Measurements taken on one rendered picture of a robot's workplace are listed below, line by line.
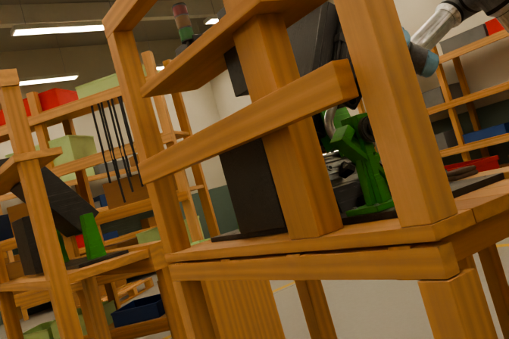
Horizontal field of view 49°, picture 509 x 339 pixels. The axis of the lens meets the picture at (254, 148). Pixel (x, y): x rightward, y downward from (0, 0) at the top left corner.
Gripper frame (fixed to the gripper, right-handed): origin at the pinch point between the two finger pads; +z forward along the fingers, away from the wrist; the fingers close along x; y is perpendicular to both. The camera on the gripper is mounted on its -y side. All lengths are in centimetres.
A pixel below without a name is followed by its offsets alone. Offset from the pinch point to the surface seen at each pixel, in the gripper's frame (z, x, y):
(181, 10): 14, 58, 15
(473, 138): 317, -300, 387
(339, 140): -17.3, 1.1, -27.7
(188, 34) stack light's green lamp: 16, 52, 9
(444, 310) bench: -36, -25, -71
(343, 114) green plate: 8.6, -7.5, 6.7
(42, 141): 304, 123, 96
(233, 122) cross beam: 0.0, 27.3, -27.0
